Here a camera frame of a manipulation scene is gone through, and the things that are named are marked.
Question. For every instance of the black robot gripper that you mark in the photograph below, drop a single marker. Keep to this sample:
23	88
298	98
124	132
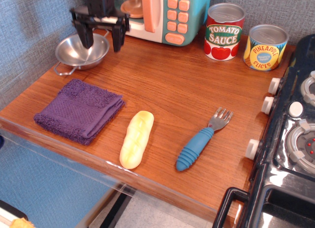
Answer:
87	17

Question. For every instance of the small stainless steel wok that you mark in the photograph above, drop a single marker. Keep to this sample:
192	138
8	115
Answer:
71	52

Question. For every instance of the teal and pink toy microwave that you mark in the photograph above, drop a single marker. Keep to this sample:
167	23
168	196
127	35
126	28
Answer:
172	22

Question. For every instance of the folded purple towel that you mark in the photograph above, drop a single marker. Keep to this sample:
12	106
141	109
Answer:
79	111

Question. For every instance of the yellow toy bread loaf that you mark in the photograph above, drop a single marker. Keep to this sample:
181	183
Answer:
136	139

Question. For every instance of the tomato sauce can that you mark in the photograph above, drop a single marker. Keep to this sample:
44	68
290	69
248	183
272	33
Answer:
224	27

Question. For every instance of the pineapple slices can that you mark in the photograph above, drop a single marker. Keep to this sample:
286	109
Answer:
265	47

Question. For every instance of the white stove knob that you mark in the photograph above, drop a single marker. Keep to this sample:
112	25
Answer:
267	105
273	87
252	148
295	109

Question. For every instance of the black toy stove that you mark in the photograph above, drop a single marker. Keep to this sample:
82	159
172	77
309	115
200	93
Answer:
282	180

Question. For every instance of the blue handled toy fork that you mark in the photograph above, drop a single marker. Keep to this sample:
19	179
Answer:
192	150

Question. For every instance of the black oven door handle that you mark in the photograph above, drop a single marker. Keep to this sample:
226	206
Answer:
231	194

